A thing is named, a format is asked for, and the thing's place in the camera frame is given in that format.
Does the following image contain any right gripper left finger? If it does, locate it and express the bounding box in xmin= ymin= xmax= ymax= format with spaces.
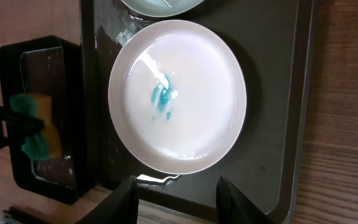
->
xmin=76 ymin=176 xmax=139 ymax=224

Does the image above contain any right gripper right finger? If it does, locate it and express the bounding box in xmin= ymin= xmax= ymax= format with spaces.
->
xmin=216 ymin=176 xmax=274 ymax=224

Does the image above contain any green and yellow sponge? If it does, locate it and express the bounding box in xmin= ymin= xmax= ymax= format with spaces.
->
xmin=10 ymin=93 xmax=62 ymax=160

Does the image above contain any white plate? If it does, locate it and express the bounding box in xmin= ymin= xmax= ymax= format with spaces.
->
xmin=108 ymin=20 xmax=247 ymax=175

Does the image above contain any large dark serving tray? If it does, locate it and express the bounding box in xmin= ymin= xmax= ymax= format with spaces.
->
xmin=80 ymin=0 xmax=318 ymax=223

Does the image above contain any small black water tray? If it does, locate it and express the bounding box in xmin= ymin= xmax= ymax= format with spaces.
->
xmin=0 ymin=35 xmax=94 ymax=204

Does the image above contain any light blue plate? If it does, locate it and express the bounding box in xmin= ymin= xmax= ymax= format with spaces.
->
xmin=121 ymin=0 xmax=204 ymax=18

